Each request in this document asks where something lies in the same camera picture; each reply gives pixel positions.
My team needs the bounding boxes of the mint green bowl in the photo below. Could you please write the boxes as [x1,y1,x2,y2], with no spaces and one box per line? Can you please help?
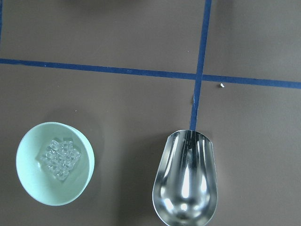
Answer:
[16,122,95,206]

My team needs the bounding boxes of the brown paper table mat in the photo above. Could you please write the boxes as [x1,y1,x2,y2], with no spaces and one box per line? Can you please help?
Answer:
[0,0,301,226]

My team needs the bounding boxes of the ice cubes in green bowl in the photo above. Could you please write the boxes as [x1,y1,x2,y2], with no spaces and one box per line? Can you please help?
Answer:
[39,139,81,181]

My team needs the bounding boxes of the steel ice scoop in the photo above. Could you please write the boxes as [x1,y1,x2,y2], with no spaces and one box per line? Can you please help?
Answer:
[152,130,218,226]

